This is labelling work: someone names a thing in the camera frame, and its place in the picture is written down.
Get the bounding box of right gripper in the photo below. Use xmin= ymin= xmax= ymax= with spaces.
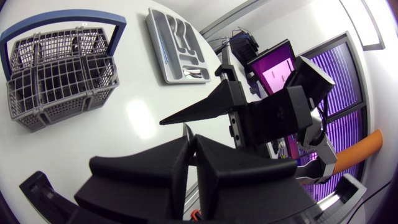
xmin=159 ymin=63 xmax=313 ymax=149

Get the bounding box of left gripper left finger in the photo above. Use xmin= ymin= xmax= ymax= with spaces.
xmin=74 ymin=123 xmax=196 ymax=224

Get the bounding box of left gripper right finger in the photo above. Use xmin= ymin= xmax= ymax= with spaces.
xmin=195 ymin=134 xmax=317 ymax=224

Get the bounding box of grey cutlery tray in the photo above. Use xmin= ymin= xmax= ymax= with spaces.
xmin=146 ymin=7 xmax=211 ymax=85

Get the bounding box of grey cutlery basket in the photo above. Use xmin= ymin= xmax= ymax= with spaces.
xmin=0 ymin=9 xmax=127 ymax=133

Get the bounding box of dark screen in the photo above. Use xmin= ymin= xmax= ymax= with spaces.
xmin=247 ymin=39 xmax=298 ymax=96

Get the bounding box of thin blue stick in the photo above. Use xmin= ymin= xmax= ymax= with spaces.
xmin=158 ymin=33 xmax=169 ymax=65

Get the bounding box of orange foam tube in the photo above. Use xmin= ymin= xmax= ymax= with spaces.
xmin=331 ymin=129 xmax=384 ymax=175

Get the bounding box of black box with cables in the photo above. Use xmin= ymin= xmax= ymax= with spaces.
xmin=229 ymin=27 xmax=260 ymax=65

